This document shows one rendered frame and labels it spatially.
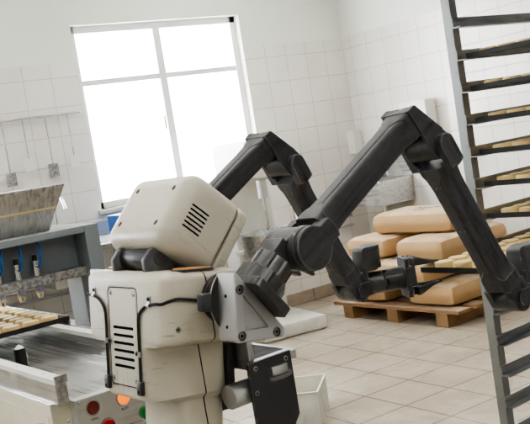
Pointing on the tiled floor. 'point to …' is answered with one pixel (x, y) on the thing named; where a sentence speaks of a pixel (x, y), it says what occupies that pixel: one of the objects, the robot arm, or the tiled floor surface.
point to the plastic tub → (312, 399)
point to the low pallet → (469, 310)
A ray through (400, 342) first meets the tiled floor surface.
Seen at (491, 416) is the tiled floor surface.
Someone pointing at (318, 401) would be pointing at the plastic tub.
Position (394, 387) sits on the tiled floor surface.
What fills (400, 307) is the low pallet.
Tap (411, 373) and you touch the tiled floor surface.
